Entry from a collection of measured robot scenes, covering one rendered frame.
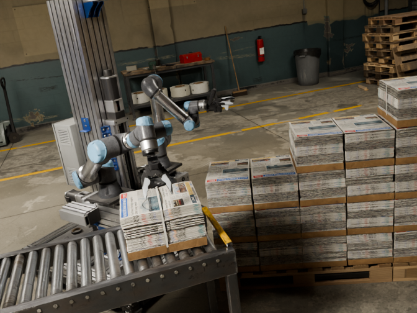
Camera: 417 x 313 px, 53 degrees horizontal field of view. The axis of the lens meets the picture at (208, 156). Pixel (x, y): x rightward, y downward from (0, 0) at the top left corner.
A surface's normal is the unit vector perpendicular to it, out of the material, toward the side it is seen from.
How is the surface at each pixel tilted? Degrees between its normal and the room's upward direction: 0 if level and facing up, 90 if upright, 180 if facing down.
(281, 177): 90
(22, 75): 90
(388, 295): 0
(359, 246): 90
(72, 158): 90
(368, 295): 0
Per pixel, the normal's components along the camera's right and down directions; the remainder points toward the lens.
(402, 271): -0.07, 0.33
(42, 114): 0.29, 0.28
